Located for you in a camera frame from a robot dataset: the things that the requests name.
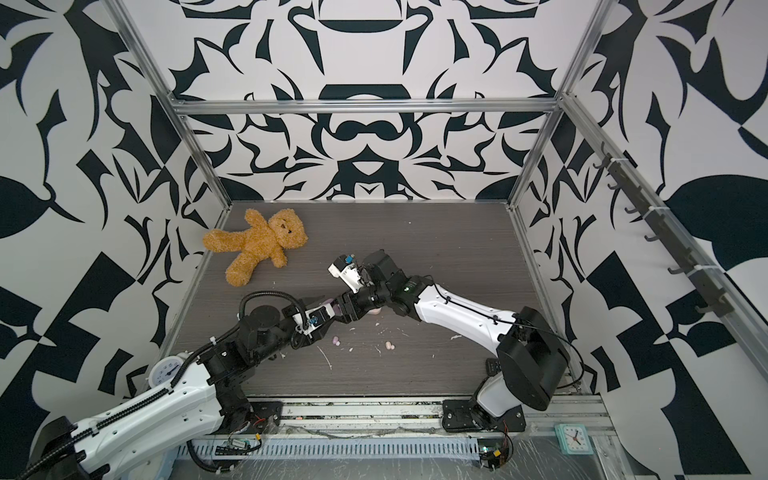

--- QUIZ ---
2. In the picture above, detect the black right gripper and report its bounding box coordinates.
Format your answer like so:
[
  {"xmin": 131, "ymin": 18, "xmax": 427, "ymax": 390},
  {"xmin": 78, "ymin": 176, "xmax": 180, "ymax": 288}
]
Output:
[{"xmin": 322, "ymin": 285, "xmax": 395, "ymax": 325}]

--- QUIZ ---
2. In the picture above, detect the purple earbud charging case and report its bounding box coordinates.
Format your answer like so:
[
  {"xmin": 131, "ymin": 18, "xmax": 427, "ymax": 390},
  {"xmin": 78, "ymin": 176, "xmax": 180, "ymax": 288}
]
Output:
[{"xmin": 329, "ymin": 297, "xmax": 357, "ymax": 324}]

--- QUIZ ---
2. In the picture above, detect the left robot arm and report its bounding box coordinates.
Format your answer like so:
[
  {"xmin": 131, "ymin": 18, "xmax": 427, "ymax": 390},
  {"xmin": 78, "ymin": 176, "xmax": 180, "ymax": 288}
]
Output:
[{"xmin": 18, "ymin": 292, "xmax": 340, "ymax": 479}]

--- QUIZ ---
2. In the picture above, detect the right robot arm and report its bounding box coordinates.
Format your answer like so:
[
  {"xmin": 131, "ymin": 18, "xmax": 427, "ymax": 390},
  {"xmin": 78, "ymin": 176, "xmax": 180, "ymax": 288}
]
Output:
[{"xmin": 329, "ymin": 250, "xmax": 570, "ymax": 433}]

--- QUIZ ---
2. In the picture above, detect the brown teddy bear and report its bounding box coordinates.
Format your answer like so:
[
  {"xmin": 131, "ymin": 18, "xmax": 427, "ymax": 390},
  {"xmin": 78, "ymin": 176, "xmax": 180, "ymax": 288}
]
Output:
[{"xmin": 202, "ymin": 209, "xmax": 309, "ymax": 287}]

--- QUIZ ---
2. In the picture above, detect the black remote control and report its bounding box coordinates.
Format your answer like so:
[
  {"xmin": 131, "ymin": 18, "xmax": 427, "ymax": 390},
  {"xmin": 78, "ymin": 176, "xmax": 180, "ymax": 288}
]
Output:
[{"xmin": 485, "ymin": 358, "xmax": 501, "ymax": 377}]

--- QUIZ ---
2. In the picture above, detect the small green desk clock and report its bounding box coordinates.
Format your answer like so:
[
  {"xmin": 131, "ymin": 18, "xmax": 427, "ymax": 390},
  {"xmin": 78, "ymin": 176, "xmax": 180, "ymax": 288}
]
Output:
[{"xmin": 554, "ymin": 423, "xmax": 594, "ymax": 456}]

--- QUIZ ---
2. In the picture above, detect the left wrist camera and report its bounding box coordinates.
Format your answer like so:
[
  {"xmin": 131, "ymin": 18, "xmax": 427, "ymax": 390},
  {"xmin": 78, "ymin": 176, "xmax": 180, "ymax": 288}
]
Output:
[{"xmin": 305, "ymin": 303, "xmax": 335, "ymax": 332}]

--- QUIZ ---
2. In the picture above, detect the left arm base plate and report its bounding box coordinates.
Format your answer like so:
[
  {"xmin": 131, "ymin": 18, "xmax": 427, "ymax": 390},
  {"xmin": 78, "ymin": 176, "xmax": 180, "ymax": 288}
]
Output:
[{"xmin": 245, "ymin": 400, "xmax": 284, "ymax": 433}]

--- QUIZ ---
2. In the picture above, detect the white cable duct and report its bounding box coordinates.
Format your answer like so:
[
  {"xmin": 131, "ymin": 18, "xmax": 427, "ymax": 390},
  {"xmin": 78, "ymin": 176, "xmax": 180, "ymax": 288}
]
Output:
[{"xmin": 194, "ymin": 437, "xmax": 481, "ymax": 461}]

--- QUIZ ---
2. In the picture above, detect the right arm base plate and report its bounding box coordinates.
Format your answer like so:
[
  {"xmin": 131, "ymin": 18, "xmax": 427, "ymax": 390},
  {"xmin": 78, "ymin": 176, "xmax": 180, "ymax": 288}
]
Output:
[{"xmin": 441, "ymin": 399, "xmax": 527, "ymax": 433}]

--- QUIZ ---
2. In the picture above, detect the aluminium frame corner post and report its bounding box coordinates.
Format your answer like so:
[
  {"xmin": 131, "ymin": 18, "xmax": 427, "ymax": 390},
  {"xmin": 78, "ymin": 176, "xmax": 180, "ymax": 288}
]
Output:
[{"xmin": 507, "ymin": 102, "xmax": 563, "ymax": 209}]

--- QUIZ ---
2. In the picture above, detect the wall hook rail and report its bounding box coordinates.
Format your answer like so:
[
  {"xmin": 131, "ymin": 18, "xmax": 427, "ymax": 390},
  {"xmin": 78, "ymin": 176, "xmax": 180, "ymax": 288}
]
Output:
[{"xmin": 596, "ymin": 142, "xmax": 737, "ymax": 318}]

